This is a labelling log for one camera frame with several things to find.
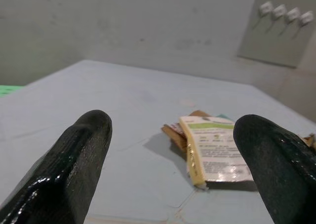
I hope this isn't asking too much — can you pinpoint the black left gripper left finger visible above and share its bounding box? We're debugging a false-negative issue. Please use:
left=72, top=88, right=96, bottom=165
left=0, top=109, right=113, bottom=224

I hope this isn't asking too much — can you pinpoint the brown cardboard scrap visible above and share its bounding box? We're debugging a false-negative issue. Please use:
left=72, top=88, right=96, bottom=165
left=161, top=110, right=213, bottom=159

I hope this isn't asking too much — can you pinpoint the cream printed packet wrapper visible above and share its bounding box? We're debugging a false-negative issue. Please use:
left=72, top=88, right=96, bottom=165
left=178, top=115, right=254, bottom=187

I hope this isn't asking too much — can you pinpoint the white wall hook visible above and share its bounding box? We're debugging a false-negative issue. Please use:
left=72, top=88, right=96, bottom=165
left=279, top=7, right=301, bottom=36
left=291, top=10, right=314, bottom=39
left=252, top=1, right=273, bottom=30
left=265, top=4, right=287, bottom=34

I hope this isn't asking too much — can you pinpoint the grey wall hook board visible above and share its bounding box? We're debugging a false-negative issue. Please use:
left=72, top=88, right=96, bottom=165
left=237, top=0, right=316, bottom=69

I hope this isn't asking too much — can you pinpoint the light blue table cloth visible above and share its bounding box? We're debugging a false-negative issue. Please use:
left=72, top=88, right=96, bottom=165
left=0, top=59, right=316, bottom=224

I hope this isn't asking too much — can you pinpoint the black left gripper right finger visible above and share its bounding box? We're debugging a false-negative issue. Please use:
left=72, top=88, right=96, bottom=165
left=233, top=114, right=316, bottom=224

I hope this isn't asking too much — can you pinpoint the brown crumpled wrapper scrap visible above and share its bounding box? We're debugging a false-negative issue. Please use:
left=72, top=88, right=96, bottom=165
left=304, top=133, right=316, bottom=152

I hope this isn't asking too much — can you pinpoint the green plastic crate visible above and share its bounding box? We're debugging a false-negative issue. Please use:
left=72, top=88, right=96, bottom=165
left=0, top=84, right=23, bottom=98

